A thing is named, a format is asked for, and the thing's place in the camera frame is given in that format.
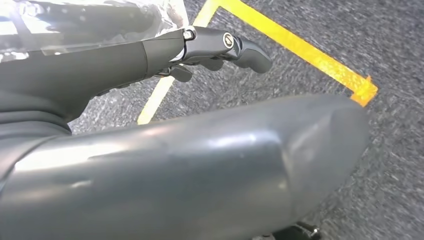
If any yellow floor tape square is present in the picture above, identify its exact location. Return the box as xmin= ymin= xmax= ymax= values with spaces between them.
xmin=137 ymin=0 xmax=379 ymax=126

